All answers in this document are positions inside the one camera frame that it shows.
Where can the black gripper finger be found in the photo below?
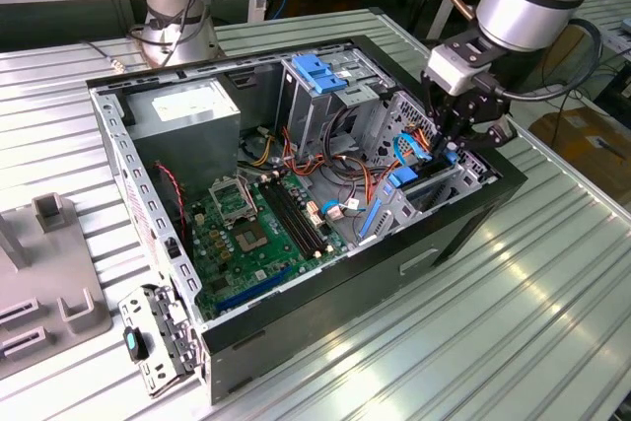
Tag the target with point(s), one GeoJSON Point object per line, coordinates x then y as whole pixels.
{"type": "Point", "coordinates": [488, 140]}
{"type": "Point", "coordinates": [434, 115]}

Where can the hard disk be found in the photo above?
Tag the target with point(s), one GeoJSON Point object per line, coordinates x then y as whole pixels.
{"type": "Point", "coordinates": [401, 178]}

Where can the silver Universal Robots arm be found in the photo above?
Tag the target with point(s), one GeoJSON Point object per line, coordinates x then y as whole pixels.
{"type": "Point", "coordinates": [532, 2]}

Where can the metal disk bay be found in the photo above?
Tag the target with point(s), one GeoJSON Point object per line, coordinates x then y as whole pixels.
{"type": "Point", "coordinates": [397, 209]}

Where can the cardboard box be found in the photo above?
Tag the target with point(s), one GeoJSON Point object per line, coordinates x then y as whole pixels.
{"type": "Point", "coordinates": [586, 145]}

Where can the blue plastic drive latch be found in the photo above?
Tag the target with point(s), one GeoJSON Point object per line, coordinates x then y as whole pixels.
{"type": "Point", "coordinates": [313, 77]}

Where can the metal optical drive cage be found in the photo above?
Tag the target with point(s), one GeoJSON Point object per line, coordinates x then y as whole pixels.
{"type": "Point", "coordinates": [305, 115]}

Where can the small blue labelled plug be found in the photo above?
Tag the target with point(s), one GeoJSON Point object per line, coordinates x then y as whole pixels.
{"type": "Point", "coordinates": [329, 205]}

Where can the beige board connector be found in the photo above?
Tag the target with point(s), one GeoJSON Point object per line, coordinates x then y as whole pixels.
{"type": "Point", "coordinates": [335, 214]}

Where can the tall white board connector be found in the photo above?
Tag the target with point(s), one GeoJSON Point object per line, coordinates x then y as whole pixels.
{"type": "Point", "coordinates": [314, 215]}

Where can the black RAM slot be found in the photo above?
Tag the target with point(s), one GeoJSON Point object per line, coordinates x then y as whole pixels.
{"type": "Point", "coordinates": [303, 214]}
{"type": "Point", "coordinates": [293, 220]}
{"type": "Point", "coordinates": [298, 217]}
{"type": "Point", "coordinates": [288, 223]}

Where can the metal slat side table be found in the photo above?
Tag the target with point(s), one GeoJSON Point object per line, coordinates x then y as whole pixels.
{"type": "Point", "coordinates": [611, 21]}

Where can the black open PC case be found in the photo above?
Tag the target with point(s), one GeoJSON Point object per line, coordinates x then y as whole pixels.
{"type": "Point", "coordinates": [345, 302]}

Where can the CPU socket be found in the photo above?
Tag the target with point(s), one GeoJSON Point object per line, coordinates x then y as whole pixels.
{"type": "Point", "coordinates": [251, 239]}

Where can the green motherboard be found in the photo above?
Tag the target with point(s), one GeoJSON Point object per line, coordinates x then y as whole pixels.
{"type": "Point", "coordinates": [266, 265]}

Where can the grey power supply unit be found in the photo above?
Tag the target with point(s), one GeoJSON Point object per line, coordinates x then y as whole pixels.
{"type": "Point", "coordinates": [187, 135]}

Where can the blue expansion slot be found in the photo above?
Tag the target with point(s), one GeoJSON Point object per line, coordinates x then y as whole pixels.
{"type": "Point", "coordinates": [256, 288]}

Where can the black case fan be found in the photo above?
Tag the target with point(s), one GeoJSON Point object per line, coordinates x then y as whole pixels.
{"type": "Point", "coordinates": [170, 196]}

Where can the black latch teal button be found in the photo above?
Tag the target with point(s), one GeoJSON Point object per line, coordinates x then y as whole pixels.
{"type": "Point", "coordinates": [131, 342]}

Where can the grey parts rack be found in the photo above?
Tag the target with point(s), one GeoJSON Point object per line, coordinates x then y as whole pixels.
{"type": "Point", "coordinates": [54, 263]}

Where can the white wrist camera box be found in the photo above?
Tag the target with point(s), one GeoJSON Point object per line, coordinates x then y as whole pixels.
{"type": "Point", "coordinates": [451, 68]}

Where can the metal slot bracket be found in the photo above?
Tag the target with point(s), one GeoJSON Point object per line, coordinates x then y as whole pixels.
{"type": "Point", "coordinates": [143, 302]}

